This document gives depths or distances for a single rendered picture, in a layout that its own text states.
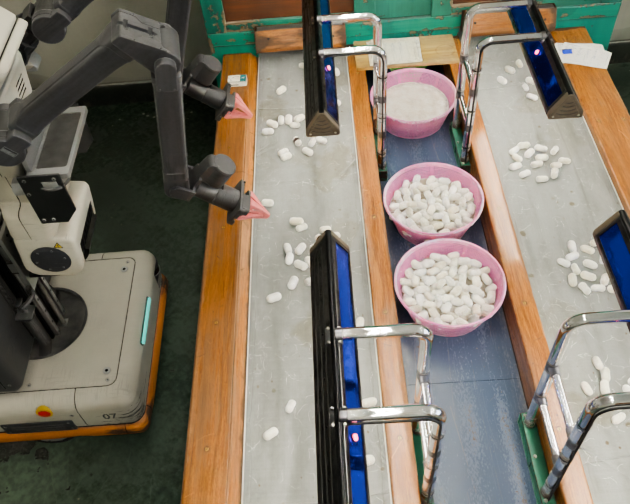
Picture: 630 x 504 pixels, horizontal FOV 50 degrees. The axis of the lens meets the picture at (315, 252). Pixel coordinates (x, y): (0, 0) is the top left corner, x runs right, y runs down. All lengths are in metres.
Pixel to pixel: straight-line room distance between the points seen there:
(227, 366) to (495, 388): 0.61
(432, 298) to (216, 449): 0.62
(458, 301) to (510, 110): 0.74
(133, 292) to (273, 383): 0.95
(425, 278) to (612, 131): 0.74
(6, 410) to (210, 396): 0.93
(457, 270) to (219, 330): 0.61
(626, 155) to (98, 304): 1.69
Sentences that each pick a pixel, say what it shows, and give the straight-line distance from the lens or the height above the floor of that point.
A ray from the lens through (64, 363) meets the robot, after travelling 2.31.
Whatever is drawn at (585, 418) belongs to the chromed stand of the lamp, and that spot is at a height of 1.07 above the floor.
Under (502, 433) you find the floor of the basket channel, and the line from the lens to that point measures 1.59.
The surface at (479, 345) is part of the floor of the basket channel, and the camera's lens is 1.69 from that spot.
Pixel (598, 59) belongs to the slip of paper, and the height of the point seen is 0.77.
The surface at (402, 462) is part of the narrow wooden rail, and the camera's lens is 1.44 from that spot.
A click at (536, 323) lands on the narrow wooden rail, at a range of 1.64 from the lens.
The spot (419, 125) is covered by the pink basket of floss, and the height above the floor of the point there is 0.75.
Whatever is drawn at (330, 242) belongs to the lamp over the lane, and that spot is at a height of 1.11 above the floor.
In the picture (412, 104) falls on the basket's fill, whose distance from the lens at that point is 2.19.
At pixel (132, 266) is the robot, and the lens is 2.46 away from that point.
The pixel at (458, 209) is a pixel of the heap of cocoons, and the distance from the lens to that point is 1.87.
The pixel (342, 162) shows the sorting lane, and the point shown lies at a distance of 1.98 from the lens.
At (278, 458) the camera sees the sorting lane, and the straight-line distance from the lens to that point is 1.48.
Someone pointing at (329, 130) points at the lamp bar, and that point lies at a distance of 1.60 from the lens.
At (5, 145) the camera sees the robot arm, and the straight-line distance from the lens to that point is 1.46.
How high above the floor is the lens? 2.10
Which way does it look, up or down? 50 degrees down
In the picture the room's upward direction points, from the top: 6 degrees counter-clockwise
